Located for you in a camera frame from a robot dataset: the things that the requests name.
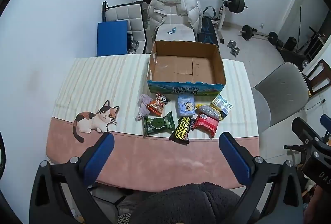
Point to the yellow silver scrub sponge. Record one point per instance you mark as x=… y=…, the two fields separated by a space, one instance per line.
x=208 y=110

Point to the black yellow wipes packet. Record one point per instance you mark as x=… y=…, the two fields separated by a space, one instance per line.
x=182 y=130

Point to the grey plastic chair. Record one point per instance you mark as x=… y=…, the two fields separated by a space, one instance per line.
x=281 y=86

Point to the small blue packet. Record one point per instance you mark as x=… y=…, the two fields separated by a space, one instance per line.
x=171 y=30

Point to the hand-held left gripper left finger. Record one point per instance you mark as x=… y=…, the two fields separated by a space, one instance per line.
x=99 y=159

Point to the red tissue packet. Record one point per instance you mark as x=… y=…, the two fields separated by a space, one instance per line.
x=206 y=124

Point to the open cardboard box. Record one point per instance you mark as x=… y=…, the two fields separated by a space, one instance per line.
x=181 y=66

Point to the white quilted chair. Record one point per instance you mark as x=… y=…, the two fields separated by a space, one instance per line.
x=124 y=13

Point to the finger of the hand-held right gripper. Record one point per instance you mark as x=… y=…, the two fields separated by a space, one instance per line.
x=304 y=132
x=325 y=123

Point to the striped pink cat tablecloth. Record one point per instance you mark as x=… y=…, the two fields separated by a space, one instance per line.
x=103 y=79

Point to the purple cloth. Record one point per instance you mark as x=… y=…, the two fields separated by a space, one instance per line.
x=144 y=107

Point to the person's right forearm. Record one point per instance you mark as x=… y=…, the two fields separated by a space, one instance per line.
x=320 y=206

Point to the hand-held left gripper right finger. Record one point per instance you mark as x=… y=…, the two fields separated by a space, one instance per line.
x=235 y=162

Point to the green wipes packet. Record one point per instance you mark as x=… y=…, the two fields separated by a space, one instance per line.
x=157 y=124

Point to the black weight plate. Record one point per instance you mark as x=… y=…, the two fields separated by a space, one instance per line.
x=291 y=43

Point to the white blue printed packet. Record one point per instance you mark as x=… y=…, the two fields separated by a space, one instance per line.
x=222 y=105

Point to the white puffer jacket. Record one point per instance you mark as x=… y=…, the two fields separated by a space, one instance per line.
x=173 y=6

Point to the light blue tissue pack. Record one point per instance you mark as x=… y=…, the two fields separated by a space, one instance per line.
x=185 y=106

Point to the person's dark fleece clothing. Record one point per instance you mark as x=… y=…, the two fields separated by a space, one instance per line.
x=186 y=206

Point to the black weight bench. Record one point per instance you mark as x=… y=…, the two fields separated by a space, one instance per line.
x=208 y=30

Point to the black barbell with small plates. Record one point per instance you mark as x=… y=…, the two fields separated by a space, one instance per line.
x=247 y=32

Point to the blue foam board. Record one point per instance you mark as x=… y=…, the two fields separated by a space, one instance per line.
x=112 y=37

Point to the orange snack packet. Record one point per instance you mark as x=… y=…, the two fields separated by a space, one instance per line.
x=158 y=105

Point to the chrome dumbbell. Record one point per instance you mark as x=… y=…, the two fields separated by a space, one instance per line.
x=134 y=46
x=235 y=52
x=231 y=44

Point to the brown wooden chair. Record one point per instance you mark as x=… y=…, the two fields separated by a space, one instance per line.
x=319 y=76

